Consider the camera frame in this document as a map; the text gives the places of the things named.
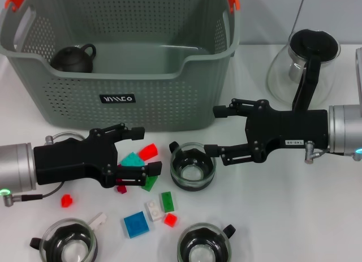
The dark clay teapot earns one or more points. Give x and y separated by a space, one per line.
72 61

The small red toy brick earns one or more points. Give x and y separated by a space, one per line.
67 201
170 219

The blue square toy brick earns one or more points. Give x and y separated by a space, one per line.
136 224

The grey-green perforated storage bin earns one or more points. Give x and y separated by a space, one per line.
141 109

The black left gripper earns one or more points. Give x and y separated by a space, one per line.
70 160

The long white toy brick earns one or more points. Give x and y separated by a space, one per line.
97 219

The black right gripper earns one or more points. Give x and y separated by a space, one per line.
297 126

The green toy brick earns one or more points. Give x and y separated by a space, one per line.
167 202
150 184

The dark red curved toy piece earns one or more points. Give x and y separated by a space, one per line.
121 189

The white two-stud toy brick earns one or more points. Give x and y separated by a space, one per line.
154 211

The teal square toy brick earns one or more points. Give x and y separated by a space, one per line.
131 159

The large red toy brick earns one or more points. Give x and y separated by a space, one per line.
148 152

